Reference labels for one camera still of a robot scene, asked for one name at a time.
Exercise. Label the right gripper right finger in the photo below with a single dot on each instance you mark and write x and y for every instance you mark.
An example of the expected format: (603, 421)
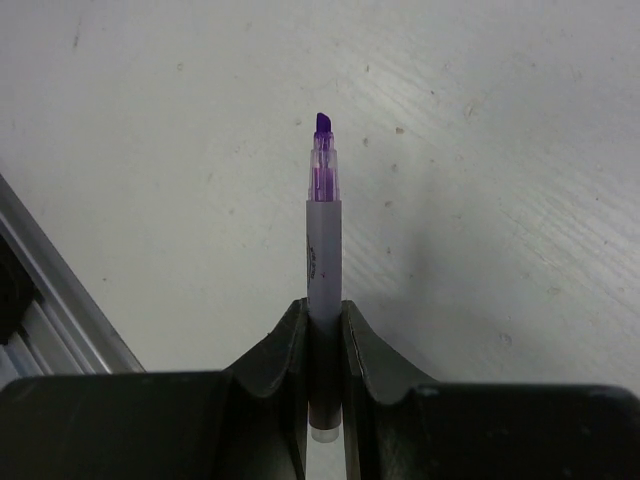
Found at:
(400, 423)

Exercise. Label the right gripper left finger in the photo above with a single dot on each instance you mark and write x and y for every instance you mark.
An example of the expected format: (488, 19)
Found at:
(247, 421)

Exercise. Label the aluminium rail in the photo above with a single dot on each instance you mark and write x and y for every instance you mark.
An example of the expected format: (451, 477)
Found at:
(50, 325)

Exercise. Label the purple highlighter pen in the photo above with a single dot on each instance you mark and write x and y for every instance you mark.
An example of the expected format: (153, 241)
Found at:
(324, 283)

